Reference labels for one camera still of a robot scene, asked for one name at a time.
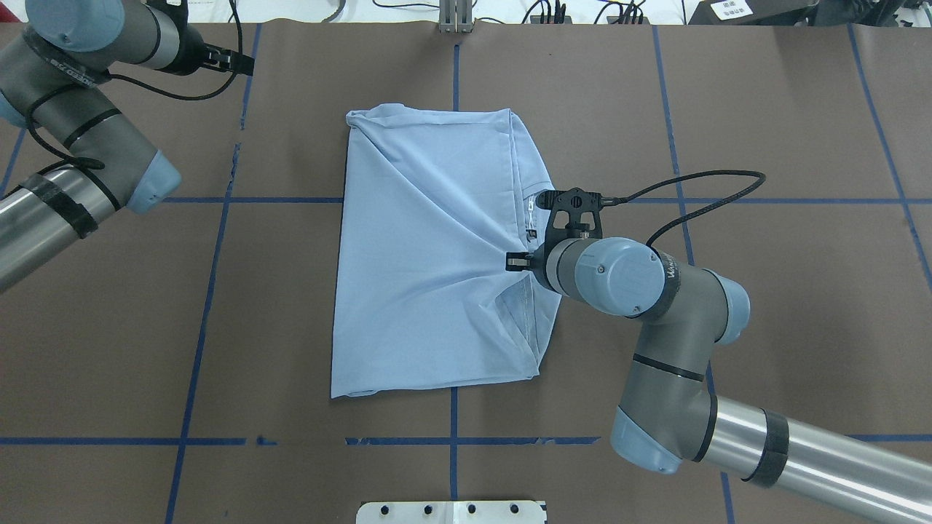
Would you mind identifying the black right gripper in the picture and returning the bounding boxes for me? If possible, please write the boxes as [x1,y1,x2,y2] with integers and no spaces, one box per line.
[505,245,563,295]

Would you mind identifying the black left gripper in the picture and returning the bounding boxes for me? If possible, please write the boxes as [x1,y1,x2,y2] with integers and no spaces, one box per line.
[173,29,256,76]

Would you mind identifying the light blue t-shirt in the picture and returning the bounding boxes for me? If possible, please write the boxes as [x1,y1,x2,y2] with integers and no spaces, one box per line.
[330,103,561,398]

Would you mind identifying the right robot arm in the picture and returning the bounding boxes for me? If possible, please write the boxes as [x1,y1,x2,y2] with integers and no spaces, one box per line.
[505,237,931,523]

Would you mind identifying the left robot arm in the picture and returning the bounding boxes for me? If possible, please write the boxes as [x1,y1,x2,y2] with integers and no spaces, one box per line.
[1,1,254,290]

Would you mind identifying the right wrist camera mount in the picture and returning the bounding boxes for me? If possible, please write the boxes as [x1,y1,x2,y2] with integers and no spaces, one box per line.
[535,188,605,248]

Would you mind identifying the aluminium frame post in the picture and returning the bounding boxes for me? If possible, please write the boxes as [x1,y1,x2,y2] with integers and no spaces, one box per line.
[437,0,475,34]

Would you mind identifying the white camera pedestal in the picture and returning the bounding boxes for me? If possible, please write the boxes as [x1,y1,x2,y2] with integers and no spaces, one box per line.
[355,500,549,523]

